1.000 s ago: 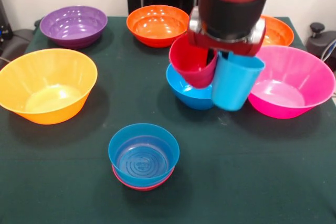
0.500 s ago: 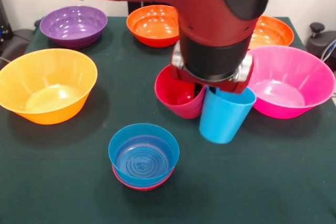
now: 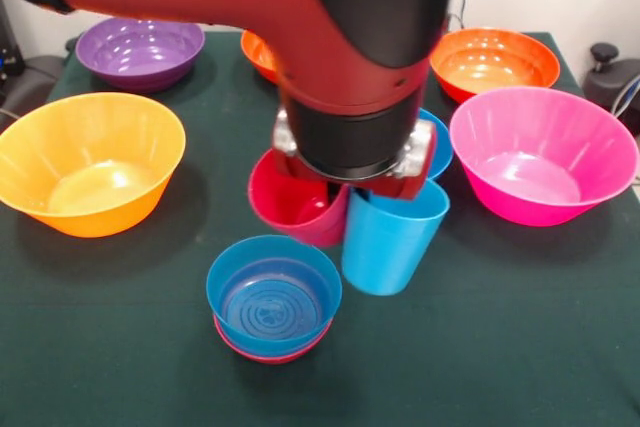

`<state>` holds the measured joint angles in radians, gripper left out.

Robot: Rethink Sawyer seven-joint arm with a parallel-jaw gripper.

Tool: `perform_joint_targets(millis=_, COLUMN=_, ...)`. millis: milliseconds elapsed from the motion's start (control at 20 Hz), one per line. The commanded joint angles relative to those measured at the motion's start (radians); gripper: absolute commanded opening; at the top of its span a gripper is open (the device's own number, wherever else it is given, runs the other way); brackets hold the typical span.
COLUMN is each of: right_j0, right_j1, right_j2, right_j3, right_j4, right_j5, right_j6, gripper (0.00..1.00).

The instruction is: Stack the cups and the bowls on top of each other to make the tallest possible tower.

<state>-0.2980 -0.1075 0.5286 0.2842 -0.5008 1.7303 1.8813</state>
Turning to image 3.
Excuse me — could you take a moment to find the small translucent blue bowl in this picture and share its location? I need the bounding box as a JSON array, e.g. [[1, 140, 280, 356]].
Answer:
[[205, 234, 344, 358]]

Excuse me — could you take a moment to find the purple plastic bowl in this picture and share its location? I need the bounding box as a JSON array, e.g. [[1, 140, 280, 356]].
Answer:
[[74, 16, 206, 94]]

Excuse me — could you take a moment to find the large pink plastic bowl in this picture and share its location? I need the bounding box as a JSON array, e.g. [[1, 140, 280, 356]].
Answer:
[[449, 86, 640, 227]]

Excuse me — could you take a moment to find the dark green tablecloth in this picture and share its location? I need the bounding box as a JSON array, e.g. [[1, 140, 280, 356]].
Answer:
[[0, 29, 640, 427]]

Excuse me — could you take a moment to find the small red plastic bowl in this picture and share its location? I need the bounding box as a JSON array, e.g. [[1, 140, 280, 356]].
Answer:
[[213, 314, 334, 366]]

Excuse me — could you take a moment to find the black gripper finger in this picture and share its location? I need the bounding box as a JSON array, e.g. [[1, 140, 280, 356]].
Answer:
[[326, 180, 346, 208]]

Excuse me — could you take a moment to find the orange plastic bowl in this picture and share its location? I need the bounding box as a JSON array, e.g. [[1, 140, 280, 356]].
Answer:
[[240, 29, 280, 84], [428, 28, 560, 104]]

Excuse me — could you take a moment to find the red plastic cup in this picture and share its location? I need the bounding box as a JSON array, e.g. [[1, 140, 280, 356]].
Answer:
[[247, 148, 351, 248]]

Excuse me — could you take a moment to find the black equipment box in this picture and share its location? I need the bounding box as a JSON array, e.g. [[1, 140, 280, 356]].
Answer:
[[0, 0, 26, 103]]

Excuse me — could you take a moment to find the black round equipment with knob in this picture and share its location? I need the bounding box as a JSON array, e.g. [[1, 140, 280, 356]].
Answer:
[[582, 42, 640, 138]]

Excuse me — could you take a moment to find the large yellow-orange plastic bowl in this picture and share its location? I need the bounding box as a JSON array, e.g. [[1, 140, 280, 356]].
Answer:
[[0, 91, 187, 239]]

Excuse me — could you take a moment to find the opaque blue plastic bowl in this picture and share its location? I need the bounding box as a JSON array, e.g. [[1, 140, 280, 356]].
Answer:
[[417, 107, 455, 182]]

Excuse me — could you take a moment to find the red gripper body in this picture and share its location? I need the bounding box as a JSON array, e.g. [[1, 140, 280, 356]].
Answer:
[[272, 106, 439, 203]]

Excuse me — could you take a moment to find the blue plastic cup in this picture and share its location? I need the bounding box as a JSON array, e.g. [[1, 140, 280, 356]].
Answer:
[[341, 179, 451, 297]]

